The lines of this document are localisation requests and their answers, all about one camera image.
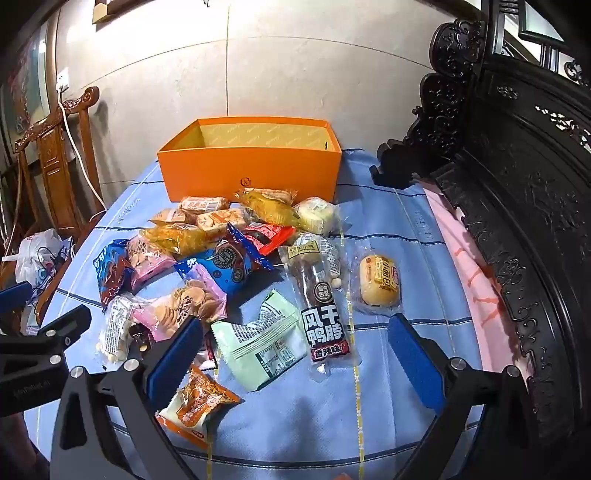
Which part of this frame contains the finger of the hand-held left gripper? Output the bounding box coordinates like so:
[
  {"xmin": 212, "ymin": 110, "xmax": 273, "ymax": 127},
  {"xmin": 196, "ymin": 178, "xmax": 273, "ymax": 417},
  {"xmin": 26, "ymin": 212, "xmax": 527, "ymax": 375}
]
[
  {"xmin": 0, "ymin": 281, "xmax": 34, "ymax": 311},
  {"xmin": 28, "ymin": 305, "xmax": 92, "ymax": 367}
]

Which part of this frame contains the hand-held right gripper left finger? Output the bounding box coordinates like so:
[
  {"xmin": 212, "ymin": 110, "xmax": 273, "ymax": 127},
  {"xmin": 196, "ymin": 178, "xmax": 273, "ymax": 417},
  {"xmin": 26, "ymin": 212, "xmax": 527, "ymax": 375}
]
[{"xmin": 48, "ymin": 316, "xmax": 205, "ymax": 480}]

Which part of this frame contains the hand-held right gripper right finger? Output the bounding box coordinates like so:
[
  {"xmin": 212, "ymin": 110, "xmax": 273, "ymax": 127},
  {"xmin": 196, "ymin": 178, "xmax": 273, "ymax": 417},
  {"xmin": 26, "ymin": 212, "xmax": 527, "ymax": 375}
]
[{"xmin": 388, "ymin": 313, "xmax": 548, "ymax": 480}]

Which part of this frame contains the blue and brown snack packet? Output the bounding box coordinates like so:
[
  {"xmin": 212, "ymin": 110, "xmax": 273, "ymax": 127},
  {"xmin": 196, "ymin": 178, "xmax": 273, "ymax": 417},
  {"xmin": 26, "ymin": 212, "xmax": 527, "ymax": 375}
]
[{"xmin": 92, "ymin": 239, "xmax": 134, "ymax": 308}]

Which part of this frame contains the mint green snack packet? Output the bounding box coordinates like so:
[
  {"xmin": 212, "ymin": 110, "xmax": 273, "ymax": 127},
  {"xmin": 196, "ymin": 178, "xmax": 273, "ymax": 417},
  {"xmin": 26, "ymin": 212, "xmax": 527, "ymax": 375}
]
[{"xmin": 211, "ymin": 290, "xmax": 301, "ymax": 393}]

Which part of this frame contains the small bread bun packet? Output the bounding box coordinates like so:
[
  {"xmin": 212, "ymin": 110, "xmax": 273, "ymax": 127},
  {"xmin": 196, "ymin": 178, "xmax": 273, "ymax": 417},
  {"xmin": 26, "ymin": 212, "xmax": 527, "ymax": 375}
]
[{"xmin": 351, "ymin": 247, "xmax": 402, "ymax": 317}]

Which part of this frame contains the blue round biscuit packet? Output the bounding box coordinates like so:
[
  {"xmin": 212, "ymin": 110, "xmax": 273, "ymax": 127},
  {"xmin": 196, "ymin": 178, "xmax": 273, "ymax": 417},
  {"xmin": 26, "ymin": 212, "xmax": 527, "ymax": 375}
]
[{"xmin": 175, "ymin": 224, "xmax": 273, "ymax": 296}]

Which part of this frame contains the yellow snack packet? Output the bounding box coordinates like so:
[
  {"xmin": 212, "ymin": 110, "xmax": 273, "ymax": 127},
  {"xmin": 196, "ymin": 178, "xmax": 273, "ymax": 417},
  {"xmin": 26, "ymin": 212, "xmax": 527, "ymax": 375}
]
[
  {"xmin": 139, "ymin": 224, "xmax": 218, "ymax": 258},
  {"xmin": 235, "ymin": 188, "xmax": 302, "ymax": 228}
]

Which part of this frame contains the red snack packet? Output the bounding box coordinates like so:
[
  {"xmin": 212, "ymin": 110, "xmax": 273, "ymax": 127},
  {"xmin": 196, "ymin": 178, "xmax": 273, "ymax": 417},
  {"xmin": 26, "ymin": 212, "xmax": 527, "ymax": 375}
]
[{"xmin": 240, "ymin": 222, "xmax": 296, "ymax": 257}]

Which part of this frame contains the orange cardboard box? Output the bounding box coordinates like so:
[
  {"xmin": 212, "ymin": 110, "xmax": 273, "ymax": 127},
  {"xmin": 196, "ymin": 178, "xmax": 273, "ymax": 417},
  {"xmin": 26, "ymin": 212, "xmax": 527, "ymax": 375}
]
[{"xmin": 157, "ymin": 117, "xmax": 343, "ymax": 204}]

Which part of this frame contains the orange and white snack packet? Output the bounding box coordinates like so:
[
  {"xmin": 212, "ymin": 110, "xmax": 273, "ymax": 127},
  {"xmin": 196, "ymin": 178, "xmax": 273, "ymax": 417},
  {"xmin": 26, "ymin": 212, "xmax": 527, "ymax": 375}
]
[{"xmin": 154, "ymin": 364, "xmax": 243, "ymax": 450}]

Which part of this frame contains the white bean snack packet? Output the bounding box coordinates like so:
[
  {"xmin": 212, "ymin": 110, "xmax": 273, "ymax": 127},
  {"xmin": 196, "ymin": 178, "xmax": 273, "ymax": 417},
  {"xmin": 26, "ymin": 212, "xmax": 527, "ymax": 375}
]
[{"xmin": 95, "ymin": 295, "xmax": 139, "ymax": 365}]

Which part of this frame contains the pink cookie packet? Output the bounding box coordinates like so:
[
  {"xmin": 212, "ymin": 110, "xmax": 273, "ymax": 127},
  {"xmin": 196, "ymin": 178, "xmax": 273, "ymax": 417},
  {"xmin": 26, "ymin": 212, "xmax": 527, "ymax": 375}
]
[
  {"xmin": 131, "ymin": 295, "xmax": 204, "ymax": 343},
  {"xmin": 127, "ymin": 233, "xmax": 178, "ymax": 291}
]

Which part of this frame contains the white plastic bag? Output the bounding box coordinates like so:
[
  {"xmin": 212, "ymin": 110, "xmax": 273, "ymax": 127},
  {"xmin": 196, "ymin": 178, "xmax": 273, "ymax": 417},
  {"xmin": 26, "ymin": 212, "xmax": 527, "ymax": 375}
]
[{"xmin": 14, "ymin": 228, "xmax": 72, "ymax": 289}]

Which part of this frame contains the clear dried meat packet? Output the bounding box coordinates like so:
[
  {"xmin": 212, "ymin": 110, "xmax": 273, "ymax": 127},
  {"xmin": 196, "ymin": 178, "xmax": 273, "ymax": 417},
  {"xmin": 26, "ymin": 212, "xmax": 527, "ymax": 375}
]
[{"xmin": 278, "ymin": 232, "xmax": 363, "ymax": 381}]

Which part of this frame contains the pink cloth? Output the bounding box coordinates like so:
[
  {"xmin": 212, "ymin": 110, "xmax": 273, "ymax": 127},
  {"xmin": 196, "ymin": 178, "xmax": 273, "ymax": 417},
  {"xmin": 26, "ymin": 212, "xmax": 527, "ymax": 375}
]
[{"xmin": 422, "ymin": 182, "xmax": 529, "ymax": 374}]

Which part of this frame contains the brown wooden chair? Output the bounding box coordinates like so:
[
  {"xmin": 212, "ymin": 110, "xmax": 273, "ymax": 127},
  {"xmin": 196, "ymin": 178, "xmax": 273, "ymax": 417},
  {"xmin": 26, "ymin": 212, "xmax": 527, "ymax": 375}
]
[{"xmin": 11, "ymin": 85, "xmax": 109, "ymax": 236}]

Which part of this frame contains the light blue checked blanket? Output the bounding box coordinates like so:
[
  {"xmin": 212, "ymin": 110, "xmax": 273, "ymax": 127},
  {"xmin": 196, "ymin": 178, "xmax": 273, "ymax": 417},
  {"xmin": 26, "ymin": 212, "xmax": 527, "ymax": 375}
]
[{"xmin": 23, "ymin": 148, "xmax": 522, "ymax": 480}]

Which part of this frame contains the pale yellow cake packet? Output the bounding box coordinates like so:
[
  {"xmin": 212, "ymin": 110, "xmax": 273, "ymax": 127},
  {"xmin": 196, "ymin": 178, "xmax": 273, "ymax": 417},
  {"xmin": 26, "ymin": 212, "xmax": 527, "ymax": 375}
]
[{"xmin": 293, "ymin": 197, "xmax": 342, "ymax": 236}]

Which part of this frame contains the dark carved wooden headboard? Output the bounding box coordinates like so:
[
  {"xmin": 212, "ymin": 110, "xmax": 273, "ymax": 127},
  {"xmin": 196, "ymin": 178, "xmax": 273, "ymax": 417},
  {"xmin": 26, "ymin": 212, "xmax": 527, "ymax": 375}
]
[{"xmin": 369, "ymin": 0, "xmax": 591, "ymax": 462}]

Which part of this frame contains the white cable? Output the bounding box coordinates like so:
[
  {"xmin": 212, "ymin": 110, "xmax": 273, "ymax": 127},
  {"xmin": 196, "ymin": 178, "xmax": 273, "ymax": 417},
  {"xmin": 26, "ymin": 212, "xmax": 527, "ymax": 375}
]
[{"xmin": 55, "ymin": 85, "xmax": 109, "ymax": 214}]

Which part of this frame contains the framed wall painting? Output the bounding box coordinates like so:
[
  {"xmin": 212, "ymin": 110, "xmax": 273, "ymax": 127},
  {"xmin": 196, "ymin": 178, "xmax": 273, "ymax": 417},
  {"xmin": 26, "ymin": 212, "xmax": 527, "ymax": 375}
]
[{"xmin": 0, "ymin": 23, "xmax": 57, "ymax": 153}]

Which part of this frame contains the wooden wall frame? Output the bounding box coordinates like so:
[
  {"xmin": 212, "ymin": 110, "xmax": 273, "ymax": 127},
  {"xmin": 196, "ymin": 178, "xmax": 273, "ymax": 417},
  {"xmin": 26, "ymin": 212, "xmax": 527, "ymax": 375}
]
[{"xmin": 91, "ymin": 0, "xmax": 122, "ymax": 25}]

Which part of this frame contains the black framed wall picture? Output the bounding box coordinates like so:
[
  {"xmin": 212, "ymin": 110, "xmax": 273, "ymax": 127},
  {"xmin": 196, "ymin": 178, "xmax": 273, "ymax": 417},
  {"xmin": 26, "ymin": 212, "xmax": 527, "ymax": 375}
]
[{"xmin": 517, "ymin": 0, "xmax": 580, "ymax": 47}]

